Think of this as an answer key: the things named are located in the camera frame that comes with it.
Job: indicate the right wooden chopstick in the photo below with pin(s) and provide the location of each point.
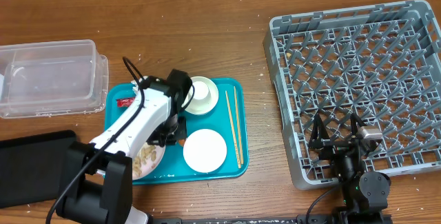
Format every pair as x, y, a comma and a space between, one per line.
238, 128

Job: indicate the wooden chopstick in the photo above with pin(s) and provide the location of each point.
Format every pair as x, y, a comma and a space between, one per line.
238, 128
233, 129

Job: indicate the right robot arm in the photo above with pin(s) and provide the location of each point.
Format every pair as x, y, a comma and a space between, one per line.
364, 193

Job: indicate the white tissue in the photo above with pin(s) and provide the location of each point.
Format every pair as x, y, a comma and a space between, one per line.
135, 85

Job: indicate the rice and peanut pile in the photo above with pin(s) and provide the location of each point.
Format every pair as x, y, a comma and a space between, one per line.
146, 156

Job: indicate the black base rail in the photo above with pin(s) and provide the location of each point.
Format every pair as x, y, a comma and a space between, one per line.
300, 219

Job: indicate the black tray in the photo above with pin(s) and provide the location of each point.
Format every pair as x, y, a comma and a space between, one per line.
31, 167

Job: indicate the white cup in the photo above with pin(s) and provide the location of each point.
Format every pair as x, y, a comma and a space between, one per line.
201, 91

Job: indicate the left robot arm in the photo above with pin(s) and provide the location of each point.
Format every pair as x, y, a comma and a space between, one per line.
96, 181

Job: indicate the red snack wrapper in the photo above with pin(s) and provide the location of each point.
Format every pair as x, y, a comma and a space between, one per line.
125, 102

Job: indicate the left wooden chopstick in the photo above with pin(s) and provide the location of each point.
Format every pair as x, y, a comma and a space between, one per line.
233, 129

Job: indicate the grey dishwasher rack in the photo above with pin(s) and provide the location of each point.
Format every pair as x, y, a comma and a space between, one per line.
381, 62

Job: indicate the teal plastic tray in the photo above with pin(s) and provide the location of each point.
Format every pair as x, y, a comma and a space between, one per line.
173, 169

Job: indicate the large white plate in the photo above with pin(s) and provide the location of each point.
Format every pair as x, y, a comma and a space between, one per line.
148, 162

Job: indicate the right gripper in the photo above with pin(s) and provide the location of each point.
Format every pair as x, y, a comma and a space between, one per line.
320, 138

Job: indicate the small white plate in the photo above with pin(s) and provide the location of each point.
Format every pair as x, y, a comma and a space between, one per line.
205, 150

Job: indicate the clear plastic bin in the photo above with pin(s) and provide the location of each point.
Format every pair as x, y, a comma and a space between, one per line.
52, 78

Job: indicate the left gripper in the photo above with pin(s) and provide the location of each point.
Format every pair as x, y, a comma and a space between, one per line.
155, 139

